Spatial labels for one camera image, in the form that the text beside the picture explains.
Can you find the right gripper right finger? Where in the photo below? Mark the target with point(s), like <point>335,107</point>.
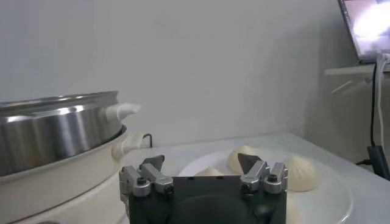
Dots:
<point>256,173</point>

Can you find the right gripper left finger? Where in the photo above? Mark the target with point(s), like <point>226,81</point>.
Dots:
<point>158,179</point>

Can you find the steel steamer pot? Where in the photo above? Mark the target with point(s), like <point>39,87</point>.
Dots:
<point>61,194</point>

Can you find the large white plate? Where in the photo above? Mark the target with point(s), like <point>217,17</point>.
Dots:
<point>329,201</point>

